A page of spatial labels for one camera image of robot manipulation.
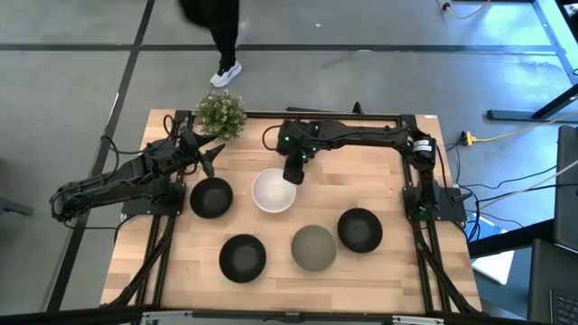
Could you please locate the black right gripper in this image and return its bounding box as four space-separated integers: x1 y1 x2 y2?
275 119 318 186

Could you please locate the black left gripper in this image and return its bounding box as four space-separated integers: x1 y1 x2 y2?
167 128 226 179

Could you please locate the white bowl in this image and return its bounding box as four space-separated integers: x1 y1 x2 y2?
251 167 298 214

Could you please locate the grey-green bowl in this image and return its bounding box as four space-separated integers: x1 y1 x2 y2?
290 224 338 273

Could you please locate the black bowl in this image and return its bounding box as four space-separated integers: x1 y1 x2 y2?
336 207 384 255
189 176 235 220
219 233 267 284

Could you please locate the small green potted plant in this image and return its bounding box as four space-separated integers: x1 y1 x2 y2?
194 88 248 142

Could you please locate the person's white shoe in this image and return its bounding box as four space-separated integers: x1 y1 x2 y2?
209 60 243 88

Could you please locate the person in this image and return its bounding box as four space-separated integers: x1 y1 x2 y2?
178 0 241 70

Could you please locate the white paper sheet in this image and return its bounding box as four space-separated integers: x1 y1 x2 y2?
471 249 516 286

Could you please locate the black desk leg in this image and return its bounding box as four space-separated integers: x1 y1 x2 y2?
486 83 578 122

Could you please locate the black keyboard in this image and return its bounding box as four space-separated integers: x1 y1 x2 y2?
549 288 578 325

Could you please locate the black aluminium table frame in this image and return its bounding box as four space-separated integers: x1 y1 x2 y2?
101 101 482 317

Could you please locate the silver metal bracket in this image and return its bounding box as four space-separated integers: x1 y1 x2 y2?
142 310 193 325
391 314 446 325

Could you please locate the black cable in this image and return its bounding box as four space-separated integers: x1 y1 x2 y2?
451 164 557 243

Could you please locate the yellow cable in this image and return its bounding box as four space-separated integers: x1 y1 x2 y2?
473 110 578 144

